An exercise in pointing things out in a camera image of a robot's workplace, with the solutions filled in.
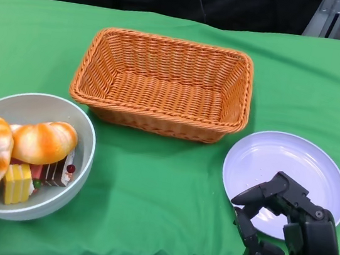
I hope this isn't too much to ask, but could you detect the pink striped cake slice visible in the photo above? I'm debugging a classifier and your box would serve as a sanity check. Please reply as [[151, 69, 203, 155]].
[[27, 162, 48, 183]]

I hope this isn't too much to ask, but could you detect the pale grey-green bowl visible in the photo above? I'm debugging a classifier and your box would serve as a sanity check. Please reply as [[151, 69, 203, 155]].
[[0, 87, 102, 231]]

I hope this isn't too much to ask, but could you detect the round orange striped bun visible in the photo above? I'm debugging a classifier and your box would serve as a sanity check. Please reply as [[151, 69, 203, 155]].
[[6, 114, 81, 171]]

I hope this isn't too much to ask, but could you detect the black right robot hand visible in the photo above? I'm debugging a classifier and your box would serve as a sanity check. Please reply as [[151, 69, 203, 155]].
[[223, 164, 340, 255]]

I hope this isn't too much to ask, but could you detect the orange wicker basket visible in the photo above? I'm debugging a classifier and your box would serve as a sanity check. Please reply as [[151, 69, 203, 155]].
[[64, 21, 260, 149]]

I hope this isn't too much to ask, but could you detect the grey metal stand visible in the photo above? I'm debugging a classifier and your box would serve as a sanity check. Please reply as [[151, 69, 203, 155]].
[[302, 0, 340, 41]]

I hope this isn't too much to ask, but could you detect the yellow striped cake slice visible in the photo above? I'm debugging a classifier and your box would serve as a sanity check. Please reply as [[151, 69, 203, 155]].
[[0, 161, 35, 209]]

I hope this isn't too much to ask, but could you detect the brown striped cake slice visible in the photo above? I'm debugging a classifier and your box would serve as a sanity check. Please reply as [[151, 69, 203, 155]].
[[40, 144, 78, 190]]

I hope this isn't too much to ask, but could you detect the white round plate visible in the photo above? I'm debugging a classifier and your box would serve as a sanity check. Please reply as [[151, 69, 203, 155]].
[[213, 124, 340, 250]]

